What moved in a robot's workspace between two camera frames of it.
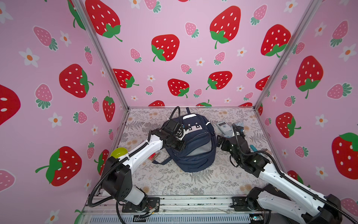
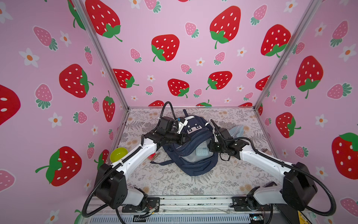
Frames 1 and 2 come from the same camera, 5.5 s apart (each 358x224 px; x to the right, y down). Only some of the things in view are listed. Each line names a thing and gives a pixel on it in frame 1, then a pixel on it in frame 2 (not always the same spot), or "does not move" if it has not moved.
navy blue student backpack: (199, 152) does not move
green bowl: (119, 152) does not move
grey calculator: (225, 128) → (202, 150)
